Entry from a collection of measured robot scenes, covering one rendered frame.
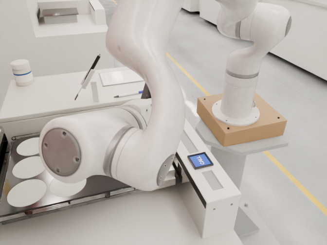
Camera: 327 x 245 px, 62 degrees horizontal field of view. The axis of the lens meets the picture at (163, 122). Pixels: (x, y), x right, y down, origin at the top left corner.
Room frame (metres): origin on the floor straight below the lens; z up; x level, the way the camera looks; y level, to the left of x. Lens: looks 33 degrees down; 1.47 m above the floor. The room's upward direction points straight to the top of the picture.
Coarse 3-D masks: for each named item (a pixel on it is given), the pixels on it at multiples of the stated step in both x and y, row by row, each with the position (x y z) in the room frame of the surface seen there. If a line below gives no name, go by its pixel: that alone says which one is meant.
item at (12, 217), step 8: (104, 192) 0.52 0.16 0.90; (112, 192) 0.52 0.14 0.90; (120, 192) 0.53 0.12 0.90; (72, 200) 0.49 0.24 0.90; (80, 200) 0.50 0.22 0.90; (88, 200) 0.50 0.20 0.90; (40, 208) 0.47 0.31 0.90; (48, 208) 0.47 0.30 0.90; (56, 208) 0.47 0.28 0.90; (8, 216) 0.44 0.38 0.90; (16, 216) 0.45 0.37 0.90; (24, 216) 0.45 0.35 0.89
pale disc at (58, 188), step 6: (54, 180) 0.57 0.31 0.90; (84, 180) 0.57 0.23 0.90; (54, 186) 0.55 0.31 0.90; (60, 186) 0.55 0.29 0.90; (66, 186) 0.55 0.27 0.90; (72, 186) 0.55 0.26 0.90; (78, 186) 0.55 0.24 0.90; (54, 192) 0.52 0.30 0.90; (60, 192) 0.52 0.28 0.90; (66, 192) 0.52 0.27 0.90; (72, 192) 0.52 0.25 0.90
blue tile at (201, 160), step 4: (196, 156) 0.60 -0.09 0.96; (200, 156) 0.60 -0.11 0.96; (204, 156) 0.60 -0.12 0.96; (192, 160) 0.58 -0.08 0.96; (196, 160) 0.58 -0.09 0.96; (200, 160) 0.58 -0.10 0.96; (204, 160) 0.58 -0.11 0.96; (208, 160) 0.58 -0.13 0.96; (196, 164) 0.57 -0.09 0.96; (200, 164) 0.57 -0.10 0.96; (204, 164) 0.57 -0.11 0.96
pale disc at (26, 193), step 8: (24, 184) 0.55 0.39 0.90; (32, 184) 0.55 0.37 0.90; (40, 184) 0.55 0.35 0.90; (16, 192) 0.52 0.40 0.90; (24, 192) 0.52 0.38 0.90; (32, 192) 0.52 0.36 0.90; (40, 192) 0.52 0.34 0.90; (8, 200) 0.50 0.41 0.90; (16, 200) 0.50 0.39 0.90; (24, 200) 0.50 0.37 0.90; (32, 200) 0.50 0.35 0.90
